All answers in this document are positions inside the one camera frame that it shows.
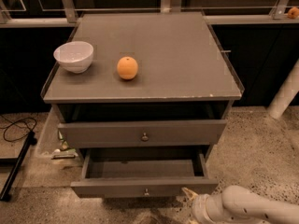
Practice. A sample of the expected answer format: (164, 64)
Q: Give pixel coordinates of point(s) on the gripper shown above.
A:
(199, 208)

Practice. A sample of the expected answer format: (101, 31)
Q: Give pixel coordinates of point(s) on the grey drawer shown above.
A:
(143, 172)
(142, 133)

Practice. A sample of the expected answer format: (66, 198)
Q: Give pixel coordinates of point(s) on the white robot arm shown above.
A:
(237, 205)

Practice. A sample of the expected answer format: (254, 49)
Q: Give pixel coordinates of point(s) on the grey top drawer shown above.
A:
(142, 133)

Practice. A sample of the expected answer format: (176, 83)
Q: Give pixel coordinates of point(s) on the floor clutter items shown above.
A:
(64, 151)

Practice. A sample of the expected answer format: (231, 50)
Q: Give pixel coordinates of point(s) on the white pipe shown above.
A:
(286, 93)

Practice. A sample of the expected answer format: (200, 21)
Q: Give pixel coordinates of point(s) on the orange fruit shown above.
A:
(127, 68)

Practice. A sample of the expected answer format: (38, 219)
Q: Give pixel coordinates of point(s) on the black floor bar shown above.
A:
(15, 164)

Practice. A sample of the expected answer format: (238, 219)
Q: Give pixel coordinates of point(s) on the white bowl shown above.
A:
(75, 56)

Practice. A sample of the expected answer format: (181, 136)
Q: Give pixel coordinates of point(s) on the small orange fruit background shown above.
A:
(293, 13)

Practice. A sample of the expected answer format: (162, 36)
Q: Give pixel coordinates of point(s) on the metal railing frame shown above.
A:
(63, 13)

